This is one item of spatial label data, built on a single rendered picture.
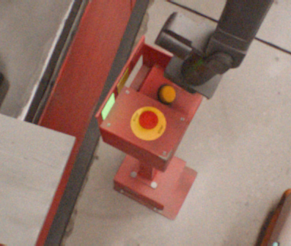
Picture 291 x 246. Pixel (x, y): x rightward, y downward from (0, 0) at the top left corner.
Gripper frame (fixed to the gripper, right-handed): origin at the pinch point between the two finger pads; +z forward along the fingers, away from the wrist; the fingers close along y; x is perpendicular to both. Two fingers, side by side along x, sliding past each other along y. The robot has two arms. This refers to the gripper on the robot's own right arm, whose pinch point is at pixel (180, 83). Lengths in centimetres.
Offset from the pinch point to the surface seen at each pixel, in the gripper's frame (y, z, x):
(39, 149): 16.9, -16.2, 27.8
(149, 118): 2.2, -0.3, 10.0
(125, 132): 4.7, 3.4, 13.9
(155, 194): -20, 65, 12
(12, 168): 18.8, -15.7, 32.1
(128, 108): 6.5, 4.0, 9.1
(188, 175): -30, 74, -1
